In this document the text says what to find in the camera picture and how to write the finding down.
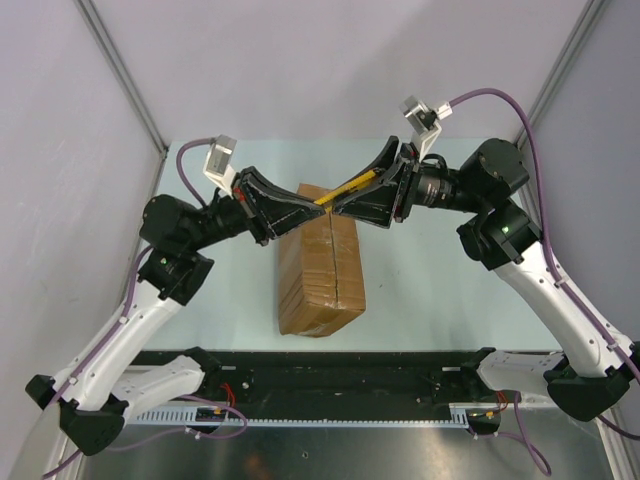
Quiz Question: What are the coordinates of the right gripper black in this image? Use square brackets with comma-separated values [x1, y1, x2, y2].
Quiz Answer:
[331, 137, 486, 230]

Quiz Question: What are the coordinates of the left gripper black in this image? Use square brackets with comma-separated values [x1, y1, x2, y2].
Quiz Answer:
[185, 166, 325, 251]

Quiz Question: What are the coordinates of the yellow utility knife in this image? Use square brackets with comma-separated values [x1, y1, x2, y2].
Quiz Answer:
[314, 169, 377, 211]

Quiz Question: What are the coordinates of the brown cardboard express box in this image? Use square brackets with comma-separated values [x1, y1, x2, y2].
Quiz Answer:
[277, 213, 366, 338]

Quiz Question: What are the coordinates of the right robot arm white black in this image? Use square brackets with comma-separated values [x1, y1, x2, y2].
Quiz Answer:
[332, 137, 639, 422]

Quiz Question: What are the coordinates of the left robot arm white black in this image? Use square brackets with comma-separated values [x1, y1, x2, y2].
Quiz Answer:
[26, 166, 326, 456]

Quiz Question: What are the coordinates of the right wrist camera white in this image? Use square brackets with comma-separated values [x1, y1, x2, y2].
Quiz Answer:
[400, 96, 452, 160]

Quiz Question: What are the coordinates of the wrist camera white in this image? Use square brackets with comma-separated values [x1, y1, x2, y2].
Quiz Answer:
[400, 96, 452, 160]
[203, 135, 237, 195]

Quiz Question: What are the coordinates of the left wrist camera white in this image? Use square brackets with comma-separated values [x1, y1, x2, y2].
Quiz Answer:
[203, 135, 237, 195]

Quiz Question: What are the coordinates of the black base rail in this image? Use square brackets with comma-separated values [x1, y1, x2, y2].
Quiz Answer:
[124, 349, 521, 421]

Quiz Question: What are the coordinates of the right aluminium frame post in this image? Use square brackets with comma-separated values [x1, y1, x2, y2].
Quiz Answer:
[512, 0, 609, 154]

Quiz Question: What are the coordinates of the aluminium frame post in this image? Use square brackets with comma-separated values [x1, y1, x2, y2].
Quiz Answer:
[72, 0, 168, 158]
[512, 0, 609, 154]

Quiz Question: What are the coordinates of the left aluminium frame post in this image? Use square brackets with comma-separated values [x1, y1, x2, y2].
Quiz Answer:
[72, 0, 168, 158]

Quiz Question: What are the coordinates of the white slotted cable duct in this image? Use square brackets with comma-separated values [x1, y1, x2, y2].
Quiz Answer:
[129, 403, 499, 429]

